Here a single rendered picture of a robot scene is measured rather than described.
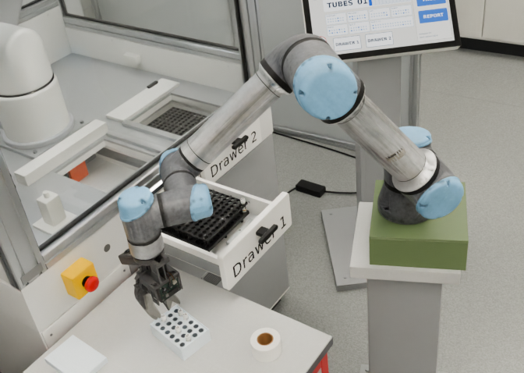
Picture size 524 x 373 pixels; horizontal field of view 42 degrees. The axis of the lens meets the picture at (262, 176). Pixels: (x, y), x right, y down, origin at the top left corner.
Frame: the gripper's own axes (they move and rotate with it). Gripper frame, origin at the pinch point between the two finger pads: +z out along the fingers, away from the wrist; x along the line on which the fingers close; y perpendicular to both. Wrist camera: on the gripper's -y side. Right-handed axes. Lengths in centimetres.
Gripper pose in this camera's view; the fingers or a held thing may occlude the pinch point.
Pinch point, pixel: (159, 308)
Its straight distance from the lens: 167.3
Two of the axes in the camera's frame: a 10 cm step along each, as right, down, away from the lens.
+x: 7.1, -4.6, 5.3
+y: 6.9, 3.6, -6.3
